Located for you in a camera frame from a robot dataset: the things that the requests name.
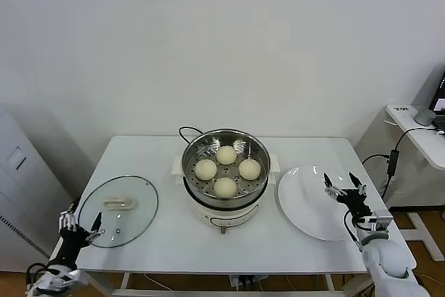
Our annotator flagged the white table frame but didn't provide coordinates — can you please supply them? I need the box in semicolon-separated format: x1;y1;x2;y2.
111;273;373;297

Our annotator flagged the glass lid with cream handle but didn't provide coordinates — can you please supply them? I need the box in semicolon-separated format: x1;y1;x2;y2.
76;175;159;248

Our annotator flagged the dark laptop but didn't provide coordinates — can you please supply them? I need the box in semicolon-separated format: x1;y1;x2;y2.
428;70;445;129

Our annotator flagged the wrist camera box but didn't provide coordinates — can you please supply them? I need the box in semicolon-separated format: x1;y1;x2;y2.
363;209;394;232
51;268;88;286

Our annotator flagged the black laptop adapter cable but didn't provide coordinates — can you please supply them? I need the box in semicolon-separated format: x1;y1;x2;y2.
362;128;445;200

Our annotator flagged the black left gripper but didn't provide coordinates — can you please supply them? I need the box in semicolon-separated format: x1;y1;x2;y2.
57;202;106;266

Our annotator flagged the white steamed baozi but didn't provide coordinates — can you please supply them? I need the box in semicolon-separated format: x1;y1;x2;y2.
213;177;238;199
238;159;262;180
216;145;238;166
194;159;218;181

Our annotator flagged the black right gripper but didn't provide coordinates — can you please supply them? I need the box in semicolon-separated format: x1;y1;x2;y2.
323;171;373;222

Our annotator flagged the black cooker power cord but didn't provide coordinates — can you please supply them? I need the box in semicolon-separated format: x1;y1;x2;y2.
178;126;206;147

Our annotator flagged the white round plate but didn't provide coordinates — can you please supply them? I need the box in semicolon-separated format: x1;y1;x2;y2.
277;166;365;241

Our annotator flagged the white power strip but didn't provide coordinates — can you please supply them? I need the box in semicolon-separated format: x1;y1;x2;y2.
228;275;268;293

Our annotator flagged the perforated steel steamer basket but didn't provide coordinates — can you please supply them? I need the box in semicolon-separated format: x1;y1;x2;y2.
181;129;271;207

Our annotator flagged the white cabinet unit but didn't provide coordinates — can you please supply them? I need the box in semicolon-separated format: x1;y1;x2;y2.
0;104;76;273

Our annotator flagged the grey round desk gadget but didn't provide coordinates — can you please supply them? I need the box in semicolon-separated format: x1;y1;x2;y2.
413;108;437;126

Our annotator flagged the white side desk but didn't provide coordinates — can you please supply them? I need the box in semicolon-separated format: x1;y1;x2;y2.
385;104;445;262

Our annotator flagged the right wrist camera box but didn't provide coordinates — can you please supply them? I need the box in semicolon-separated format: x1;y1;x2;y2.
363;209;394;232

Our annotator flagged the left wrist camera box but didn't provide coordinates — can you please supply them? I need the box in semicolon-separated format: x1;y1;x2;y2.
51;268;88;286

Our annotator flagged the white electric cooker base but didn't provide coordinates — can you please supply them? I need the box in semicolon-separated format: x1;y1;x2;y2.
171;153;281;236

